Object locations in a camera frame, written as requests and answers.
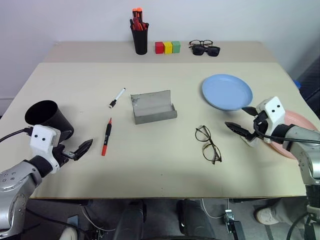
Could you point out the dark rounded shape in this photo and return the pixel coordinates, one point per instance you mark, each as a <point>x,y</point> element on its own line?
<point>193,220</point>
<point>131,220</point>

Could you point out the black chair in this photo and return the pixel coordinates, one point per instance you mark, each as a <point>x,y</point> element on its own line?
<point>312,82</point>

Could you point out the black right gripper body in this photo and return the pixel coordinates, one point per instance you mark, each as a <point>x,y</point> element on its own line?
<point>261,117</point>

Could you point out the black metal clamp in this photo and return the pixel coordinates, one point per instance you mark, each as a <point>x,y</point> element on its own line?
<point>231,221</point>

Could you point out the pink plate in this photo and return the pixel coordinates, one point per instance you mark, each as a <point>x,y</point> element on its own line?
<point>297,120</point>

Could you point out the black pen holder with markers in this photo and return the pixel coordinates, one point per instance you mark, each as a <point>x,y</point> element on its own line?
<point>140,42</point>

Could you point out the red wooden block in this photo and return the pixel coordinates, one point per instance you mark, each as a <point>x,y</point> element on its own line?
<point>159,48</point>

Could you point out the green wooden block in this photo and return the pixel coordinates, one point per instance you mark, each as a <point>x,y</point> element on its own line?
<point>176,47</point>

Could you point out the red and black marker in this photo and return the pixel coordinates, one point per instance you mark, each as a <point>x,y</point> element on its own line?
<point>106,136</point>

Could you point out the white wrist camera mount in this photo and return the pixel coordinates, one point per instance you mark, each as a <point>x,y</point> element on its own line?
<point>273,110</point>
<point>42,140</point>

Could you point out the white shoe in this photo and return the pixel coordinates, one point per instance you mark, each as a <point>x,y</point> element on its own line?
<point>68,234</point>
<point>266,216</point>

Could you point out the yellow wooden block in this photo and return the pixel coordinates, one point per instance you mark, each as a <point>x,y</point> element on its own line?
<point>168,48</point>

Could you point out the white marker with black cap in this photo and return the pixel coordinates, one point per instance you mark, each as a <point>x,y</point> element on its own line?
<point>117,98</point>

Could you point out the thin-framed clear glasses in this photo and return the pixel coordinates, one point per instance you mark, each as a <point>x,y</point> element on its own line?
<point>212,152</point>

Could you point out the empty black cup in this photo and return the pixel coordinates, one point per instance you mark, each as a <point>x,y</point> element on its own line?
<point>50,117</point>

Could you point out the tortoiseshell clear glasses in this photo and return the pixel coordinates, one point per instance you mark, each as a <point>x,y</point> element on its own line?
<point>196,43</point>

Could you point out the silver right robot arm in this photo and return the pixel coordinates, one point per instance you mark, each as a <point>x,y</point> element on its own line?
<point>307,155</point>

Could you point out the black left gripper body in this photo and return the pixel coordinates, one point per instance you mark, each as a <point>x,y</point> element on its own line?
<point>60,153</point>

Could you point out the red marker in holder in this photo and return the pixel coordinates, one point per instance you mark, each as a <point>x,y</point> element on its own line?
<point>138,26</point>

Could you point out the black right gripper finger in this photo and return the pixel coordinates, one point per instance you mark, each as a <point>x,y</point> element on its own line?
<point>235,128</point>
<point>248,110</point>

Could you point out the open grey glasses case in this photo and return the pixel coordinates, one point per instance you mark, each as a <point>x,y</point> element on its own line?
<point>155,116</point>

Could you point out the black sunglasses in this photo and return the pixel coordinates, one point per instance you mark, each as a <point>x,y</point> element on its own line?
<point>213,51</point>

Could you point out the small blue object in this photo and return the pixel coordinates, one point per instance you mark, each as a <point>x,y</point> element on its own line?
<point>298,83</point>

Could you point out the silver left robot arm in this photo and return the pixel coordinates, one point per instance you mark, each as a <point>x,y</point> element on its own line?
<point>15,180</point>

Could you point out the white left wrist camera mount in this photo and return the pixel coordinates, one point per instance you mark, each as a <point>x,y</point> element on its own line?
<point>42,140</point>

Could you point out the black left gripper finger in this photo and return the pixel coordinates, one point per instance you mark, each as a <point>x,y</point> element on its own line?
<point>83,148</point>

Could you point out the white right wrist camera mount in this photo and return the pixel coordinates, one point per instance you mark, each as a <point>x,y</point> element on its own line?
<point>273,110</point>

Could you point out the blue plate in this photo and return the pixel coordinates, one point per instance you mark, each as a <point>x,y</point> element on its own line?
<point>225,90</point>

